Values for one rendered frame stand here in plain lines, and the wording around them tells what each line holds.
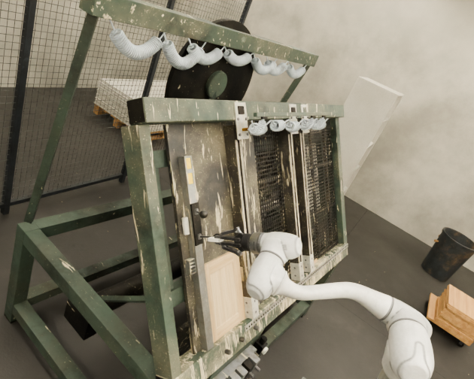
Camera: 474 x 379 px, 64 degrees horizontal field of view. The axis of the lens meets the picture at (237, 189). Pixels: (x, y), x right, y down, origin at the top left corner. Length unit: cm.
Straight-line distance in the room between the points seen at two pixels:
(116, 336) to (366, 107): 449
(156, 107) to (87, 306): 112
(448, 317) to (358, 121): 269
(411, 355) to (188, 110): 125
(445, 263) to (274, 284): 498
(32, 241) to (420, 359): 202
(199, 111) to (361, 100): 407
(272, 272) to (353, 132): 442
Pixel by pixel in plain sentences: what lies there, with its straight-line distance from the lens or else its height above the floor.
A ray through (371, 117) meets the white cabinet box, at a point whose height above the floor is 164.
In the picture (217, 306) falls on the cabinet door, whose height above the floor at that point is 103.
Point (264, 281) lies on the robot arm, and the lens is 138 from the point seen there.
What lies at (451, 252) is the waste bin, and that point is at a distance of 616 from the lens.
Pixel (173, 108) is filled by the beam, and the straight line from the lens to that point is 164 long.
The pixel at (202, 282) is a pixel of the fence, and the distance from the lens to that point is 187.
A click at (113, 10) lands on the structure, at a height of 214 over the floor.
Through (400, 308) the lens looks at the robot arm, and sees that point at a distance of 161.
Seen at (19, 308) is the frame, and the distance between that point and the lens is 295.
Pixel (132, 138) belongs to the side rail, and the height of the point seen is 176.
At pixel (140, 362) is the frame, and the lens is 202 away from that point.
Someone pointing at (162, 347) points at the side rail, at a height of 101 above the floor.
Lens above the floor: 240
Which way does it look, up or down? 25 degrees down
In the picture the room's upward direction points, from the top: 24 degrees clockwise
